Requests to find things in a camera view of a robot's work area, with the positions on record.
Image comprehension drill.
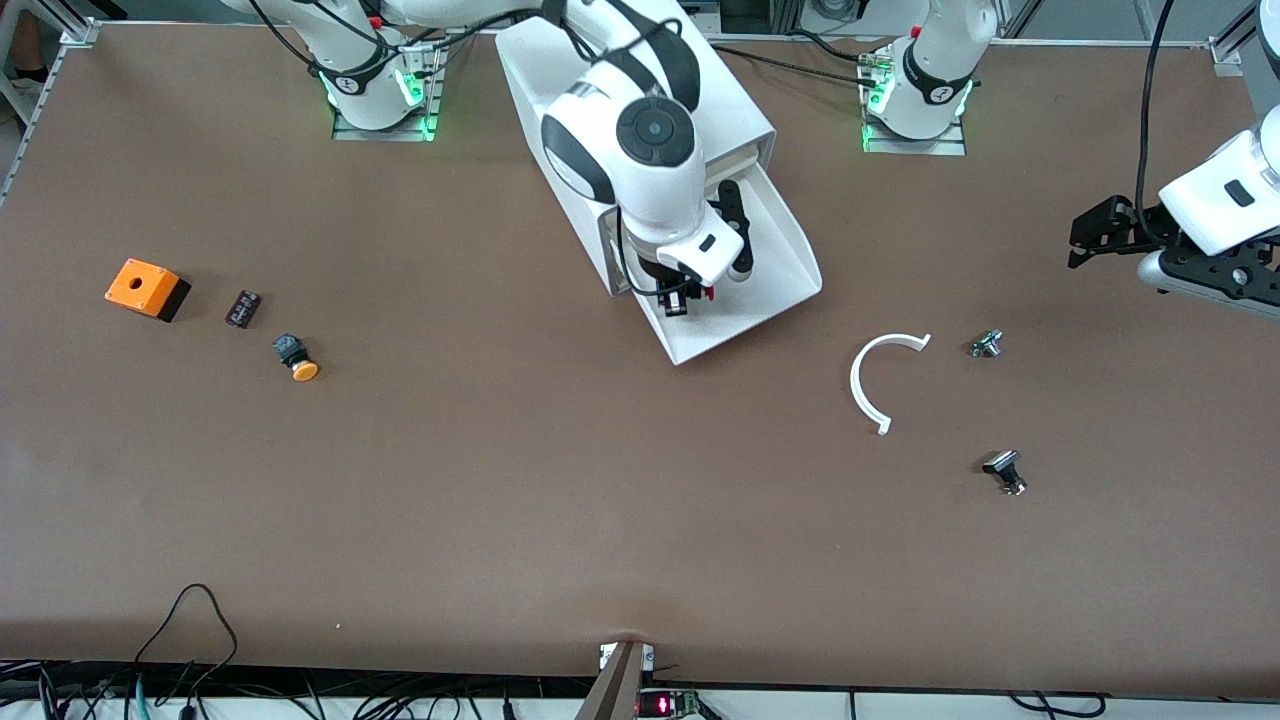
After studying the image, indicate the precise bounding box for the thin black looped cable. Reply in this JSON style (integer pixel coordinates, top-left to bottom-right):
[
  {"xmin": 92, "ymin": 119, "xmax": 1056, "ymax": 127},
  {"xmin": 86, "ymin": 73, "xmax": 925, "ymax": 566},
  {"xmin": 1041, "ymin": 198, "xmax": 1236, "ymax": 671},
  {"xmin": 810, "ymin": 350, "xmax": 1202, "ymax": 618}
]
[{"xmin": 133, "ymin": 584, "xmax": 239, "ymax": 691}]

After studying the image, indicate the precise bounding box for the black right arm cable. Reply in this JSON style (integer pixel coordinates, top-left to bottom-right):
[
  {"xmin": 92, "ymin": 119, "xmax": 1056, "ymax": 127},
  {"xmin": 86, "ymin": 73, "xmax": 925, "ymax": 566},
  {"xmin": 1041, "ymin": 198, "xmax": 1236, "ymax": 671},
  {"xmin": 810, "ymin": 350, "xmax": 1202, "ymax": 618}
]
[{"xmin": 245, "ymin": 0, "xmax": 701, "ymax": 298}]

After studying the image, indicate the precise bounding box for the orange box with hole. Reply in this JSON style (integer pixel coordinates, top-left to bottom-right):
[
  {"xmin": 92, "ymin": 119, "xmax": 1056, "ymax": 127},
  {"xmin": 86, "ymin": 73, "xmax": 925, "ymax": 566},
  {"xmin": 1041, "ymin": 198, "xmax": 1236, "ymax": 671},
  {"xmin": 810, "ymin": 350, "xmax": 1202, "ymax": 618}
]
[{"xmin": 104, "ymin": 258, "xmax": 192, "ymax": 323}]

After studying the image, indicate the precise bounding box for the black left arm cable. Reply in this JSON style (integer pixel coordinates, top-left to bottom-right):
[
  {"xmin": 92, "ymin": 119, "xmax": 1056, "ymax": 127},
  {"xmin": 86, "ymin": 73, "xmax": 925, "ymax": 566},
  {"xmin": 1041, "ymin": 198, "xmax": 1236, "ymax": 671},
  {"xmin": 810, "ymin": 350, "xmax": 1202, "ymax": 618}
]
[{"xmin": 1134, "ymin": 0, "xmax": 1179, "ymax": 251}]

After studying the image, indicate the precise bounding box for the black cable on table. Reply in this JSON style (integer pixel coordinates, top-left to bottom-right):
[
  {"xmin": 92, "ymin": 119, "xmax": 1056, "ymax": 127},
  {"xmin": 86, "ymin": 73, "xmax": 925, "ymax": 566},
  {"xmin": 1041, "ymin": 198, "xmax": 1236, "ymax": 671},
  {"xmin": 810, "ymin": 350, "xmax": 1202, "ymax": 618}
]
[{"xmin": 710, "ymin": 44, "xmax": 873, "ymax": 89}]

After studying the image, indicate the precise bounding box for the yellow mushroom push button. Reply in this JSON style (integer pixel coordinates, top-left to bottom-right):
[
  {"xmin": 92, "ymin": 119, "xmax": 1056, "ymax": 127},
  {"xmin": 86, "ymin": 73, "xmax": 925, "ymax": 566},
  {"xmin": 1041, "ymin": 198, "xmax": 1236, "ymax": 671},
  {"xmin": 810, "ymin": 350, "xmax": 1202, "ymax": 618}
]
[{"xmin": 272, "ymin": 334, "xmax": 321, "ymax": 384}]

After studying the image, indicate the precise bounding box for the white drawer cabinet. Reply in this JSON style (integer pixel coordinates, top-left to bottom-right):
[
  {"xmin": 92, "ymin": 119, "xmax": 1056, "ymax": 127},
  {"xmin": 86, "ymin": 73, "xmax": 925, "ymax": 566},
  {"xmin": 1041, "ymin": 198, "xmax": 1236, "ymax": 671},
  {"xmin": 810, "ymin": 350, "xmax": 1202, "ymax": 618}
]
[{"xmin": 495, "ymin": 18, "xmax": 778, "ymax": 298}]

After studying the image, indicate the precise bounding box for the metal camera post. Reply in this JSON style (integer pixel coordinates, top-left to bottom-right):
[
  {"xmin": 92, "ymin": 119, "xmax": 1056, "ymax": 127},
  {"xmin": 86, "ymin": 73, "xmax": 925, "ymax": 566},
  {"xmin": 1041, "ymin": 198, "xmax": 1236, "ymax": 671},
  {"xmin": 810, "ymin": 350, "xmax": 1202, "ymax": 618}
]
[{"xmin": 575, "ymin": 640, "xmax": 651, "ymax": 720}]

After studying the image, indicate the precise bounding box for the aluminium arm base plate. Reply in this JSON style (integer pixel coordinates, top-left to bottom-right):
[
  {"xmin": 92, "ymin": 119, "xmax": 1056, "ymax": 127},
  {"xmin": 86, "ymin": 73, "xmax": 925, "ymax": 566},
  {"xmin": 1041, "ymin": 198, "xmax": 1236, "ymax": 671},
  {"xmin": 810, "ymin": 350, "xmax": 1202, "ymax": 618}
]
[
  {"xmin": 861, "ymin": 52, "xmax": 968, "ymax": 156},
  {"xmin": 331, "ymin": 45, "xmax": 443, "ymax": 143}
]

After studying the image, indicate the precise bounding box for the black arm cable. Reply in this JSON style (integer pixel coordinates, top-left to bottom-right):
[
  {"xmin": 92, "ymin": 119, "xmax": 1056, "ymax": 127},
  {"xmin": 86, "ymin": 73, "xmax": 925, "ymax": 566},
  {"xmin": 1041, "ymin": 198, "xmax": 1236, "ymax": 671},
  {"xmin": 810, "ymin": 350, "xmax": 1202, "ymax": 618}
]
[
  {"xmin": 1134, "ymin": 0, "xmax": 1179, "ymax": 251},
  {"xmin": 245, "ymin": 0, "xmax": 701, "ymax": 298}
]

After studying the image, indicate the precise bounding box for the white C-shaped plastic ring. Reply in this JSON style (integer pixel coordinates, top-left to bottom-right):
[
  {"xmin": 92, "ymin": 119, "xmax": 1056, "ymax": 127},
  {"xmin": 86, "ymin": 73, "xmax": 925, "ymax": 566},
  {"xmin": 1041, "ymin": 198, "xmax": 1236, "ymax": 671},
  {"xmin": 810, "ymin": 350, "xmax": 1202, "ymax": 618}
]
[{"xmin": 850, "ymin": 333, "xmax": 933, "ymax": 437}]

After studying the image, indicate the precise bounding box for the white plastic drawer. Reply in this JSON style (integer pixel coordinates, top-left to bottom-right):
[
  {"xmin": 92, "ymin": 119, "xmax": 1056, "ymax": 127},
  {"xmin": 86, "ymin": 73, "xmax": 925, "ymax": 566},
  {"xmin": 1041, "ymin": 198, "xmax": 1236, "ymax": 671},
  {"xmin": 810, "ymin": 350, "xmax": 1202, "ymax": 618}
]
[
  {"xmin": 700, "ymin": 140, "xmax": 778, "ymax": 189},
  {"xmin": 610, "ymin": 163, "xmax": 824, "ymax": 366}
]

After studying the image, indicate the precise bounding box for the device with red display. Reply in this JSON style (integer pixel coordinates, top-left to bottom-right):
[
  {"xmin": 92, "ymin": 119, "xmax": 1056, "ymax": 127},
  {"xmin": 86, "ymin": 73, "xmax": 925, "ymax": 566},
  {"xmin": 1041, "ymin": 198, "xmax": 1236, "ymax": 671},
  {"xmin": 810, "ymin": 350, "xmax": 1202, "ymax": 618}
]
[{"xmin": 638, "ymin": 690, "xmax": 706, "ymax": 720}]

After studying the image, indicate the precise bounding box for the person leg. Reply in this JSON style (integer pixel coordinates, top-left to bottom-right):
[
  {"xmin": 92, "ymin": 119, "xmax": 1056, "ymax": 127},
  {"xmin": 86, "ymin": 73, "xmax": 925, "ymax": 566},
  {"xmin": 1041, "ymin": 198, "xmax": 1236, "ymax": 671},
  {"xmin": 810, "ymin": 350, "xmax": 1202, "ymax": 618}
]
[{"xmin": 0, "ymin": 15, "xmax": 47, "ymax": 87}]

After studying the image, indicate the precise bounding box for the aluminium table edge rail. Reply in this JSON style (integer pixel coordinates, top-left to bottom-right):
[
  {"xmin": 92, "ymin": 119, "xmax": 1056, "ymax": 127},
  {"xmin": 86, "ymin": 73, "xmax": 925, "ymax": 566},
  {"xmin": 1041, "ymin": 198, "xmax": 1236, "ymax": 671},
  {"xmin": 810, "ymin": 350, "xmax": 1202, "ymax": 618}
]
[{"xmin": 0, "ymin": 44, "xmax": 73, "ymax": 206}]

